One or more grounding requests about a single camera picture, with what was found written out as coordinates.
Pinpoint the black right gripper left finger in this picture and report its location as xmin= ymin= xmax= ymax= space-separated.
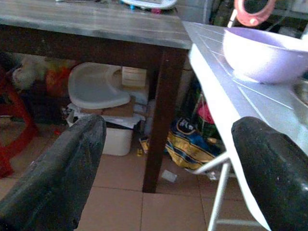
xmin=0 ymin=114 xmax=107 ymax=231

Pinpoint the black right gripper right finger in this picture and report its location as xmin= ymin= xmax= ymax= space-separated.
xmin=231 ymin=116 xmax=308 ymax=231

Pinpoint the red plastic stool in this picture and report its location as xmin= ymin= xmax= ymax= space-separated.
xmin=0 ymin=67 xmax=40 ymax=179

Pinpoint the white plastic bin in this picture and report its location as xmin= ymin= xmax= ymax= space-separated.
xmin=102 ymin=120 xmax=134 ymax=156

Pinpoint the white folding table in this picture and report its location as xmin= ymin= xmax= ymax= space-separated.
xmin=182 ymin=21 xmax=308 ymax=231

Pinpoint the yellow and blue bag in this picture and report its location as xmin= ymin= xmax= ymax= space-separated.
xmin=165 ymin=117 xmax=223 ymax=170

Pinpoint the brown cardboard box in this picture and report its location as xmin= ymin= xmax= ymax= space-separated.
xmin=80 ymin=95 xmax=137 ymax=118

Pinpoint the white plastic seat tray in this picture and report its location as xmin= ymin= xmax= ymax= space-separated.
xmin=67 ymin=62 xmax=131 ymax=110

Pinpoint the pale lavender plastic bowl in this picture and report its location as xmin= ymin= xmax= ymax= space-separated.
xmin=222 ymin=26 xmax=308 ymax=84

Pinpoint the grey-topped dark wooden table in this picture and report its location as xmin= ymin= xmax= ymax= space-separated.
xmin=0 ymin=0 xmax=193 ymax=193

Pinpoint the pink plastic ring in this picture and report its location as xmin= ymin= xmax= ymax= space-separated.
xmin=233 ymin=0 xmax=277 ymax=27

